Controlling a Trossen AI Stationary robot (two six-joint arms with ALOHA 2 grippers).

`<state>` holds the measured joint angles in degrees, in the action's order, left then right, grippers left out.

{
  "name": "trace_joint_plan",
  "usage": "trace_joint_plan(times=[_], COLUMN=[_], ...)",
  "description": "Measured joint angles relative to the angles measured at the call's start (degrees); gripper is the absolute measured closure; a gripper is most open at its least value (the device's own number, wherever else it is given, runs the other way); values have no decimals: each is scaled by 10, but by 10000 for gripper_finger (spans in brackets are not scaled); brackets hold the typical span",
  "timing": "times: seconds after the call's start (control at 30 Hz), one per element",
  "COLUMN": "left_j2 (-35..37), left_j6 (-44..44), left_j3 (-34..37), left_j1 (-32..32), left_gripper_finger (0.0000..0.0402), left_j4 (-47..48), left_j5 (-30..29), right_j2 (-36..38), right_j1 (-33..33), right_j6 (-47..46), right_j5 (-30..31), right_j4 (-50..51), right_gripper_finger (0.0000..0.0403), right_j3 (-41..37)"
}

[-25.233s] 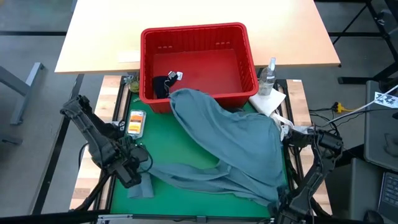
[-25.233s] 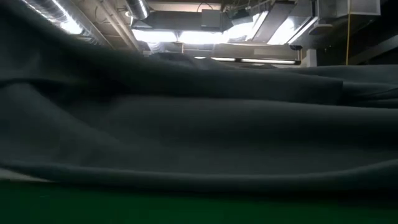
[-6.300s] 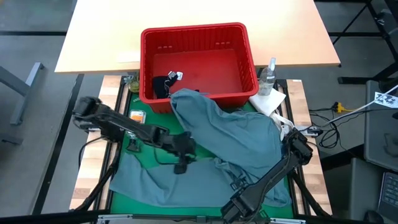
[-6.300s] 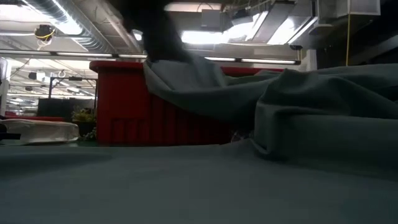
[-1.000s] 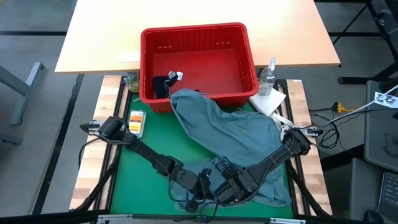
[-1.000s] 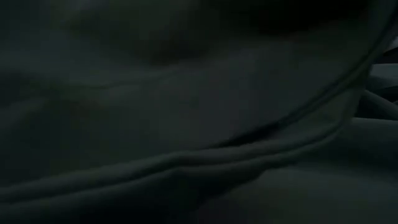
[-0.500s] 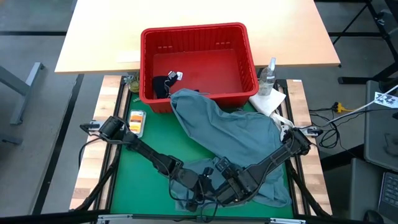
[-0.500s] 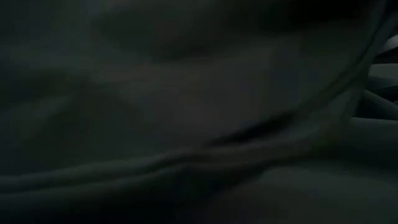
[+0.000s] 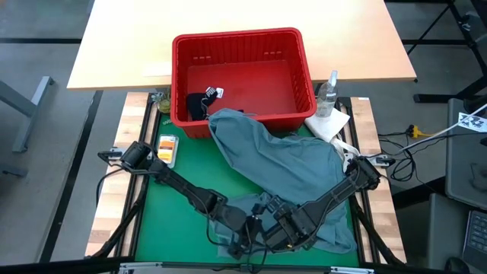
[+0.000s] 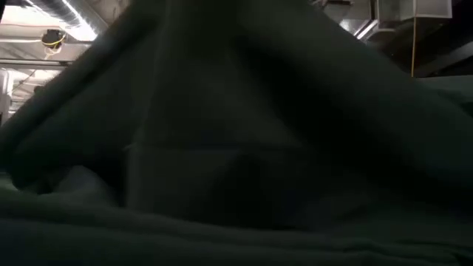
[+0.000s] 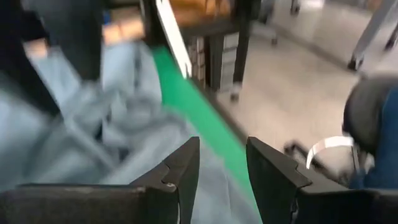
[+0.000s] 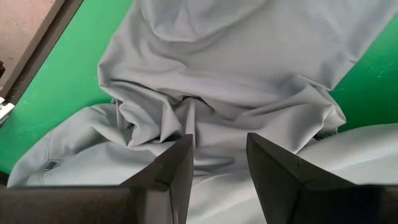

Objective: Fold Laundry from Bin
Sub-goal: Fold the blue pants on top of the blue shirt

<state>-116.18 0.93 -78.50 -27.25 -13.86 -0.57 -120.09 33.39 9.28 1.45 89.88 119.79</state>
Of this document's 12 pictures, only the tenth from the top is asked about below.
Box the white ceiling unit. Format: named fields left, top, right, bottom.
left=376, top=0, right=454, bottom=22

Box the corrugated silver ventilation duct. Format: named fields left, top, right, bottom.
left=29, top=0, right=110, bottom=38

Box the yellow hanging cord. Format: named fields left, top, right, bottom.
left=409, top=16, right=418, bottom=78

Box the grey-blue garment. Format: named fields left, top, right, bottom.
left=0, top=0, right=473, bottom=266

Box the black ceiling cable reel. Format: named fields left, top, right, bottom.
left=40, top=28, right=68, bottom=49

